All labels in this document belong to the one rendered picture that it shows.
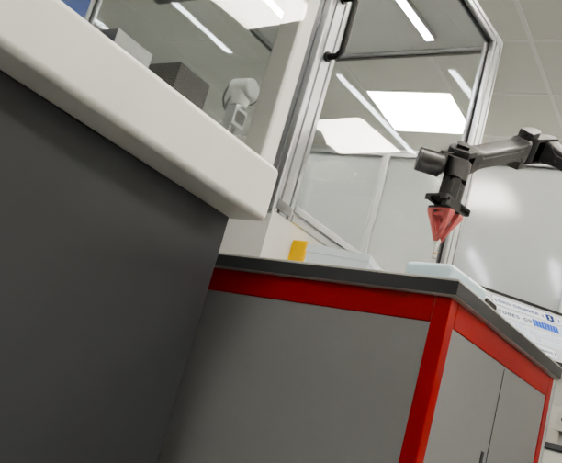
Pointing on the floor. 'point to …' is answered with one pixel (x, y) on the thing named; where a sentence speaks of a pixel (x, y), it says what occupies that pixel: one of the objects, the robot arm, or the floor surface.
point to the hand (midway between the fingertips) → (438, 238)
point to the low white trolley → (354, 371)
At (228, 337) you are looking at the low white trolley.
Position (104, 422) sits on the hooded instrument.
